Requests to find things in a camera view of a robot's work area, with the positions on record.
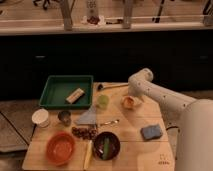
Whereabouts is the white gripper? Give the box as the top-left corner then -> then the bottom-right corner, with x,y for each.
128,87 -> 144,108

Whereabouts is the orange apple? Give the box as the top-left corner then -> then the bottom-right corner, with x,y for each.
121,96 -> 134,109

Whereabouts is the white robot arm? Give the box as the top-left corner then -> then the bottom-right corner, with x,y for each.
128,68 -> 213,171

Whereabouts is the metal spoon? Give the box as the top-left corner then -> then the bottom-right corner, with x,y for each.
97,119 -> 120,127

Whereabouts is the green cup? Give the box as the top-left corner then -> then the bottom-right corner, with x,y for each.
97,95 -> 109,109

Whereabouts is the blue sponge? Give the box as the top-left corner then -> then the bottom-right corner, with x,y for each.
140,124 -> 163,141

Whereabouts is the black-headed wooden brush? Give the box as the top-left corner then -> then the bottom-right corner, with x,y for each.
97,83 -> 128,91

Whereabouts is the grey folded cloth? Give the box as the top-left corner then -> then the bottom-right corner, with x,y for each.
75,106 -> 96,125

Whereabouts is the dark bowl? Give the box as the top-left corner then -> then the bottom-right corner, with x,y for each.
93,132 -> 120,160

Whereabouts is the bunch of dark grapes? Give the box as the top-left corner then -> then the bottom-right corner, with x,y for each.
72,127 -> 97,140

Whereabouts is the wooden block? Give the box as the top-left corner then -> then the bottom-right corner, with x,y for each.
66,88 -> 84,104

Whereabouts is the green cucumber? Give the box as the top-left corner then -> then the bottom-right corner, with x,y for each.
102,138 -> 110,160

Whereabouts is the small metal cup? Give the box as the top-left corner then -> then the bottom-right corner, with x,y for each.
58,111 -> 71,126

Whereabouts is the green plastic tray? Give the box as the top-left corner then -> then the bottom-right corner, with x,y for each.
39,75 -> 93,110

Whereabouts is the orange bowl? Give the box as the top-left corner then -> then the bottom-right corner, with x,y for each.
45,132 -> 75,166

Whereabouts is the white paper cup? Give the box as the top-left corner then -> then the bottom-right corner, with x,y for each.
32,109 -> 50,128

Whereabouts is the black cable right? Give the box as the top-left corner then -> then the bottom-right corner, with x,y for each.
165,125 -> 181,132

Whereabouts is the black cable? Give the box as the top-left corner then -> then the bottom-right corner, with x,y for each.
0,111 -> 37,147
165,125 -> 181,132

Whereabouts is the black cable left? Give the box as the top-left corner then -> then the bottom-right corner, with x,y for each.
0,111 -> 37,147

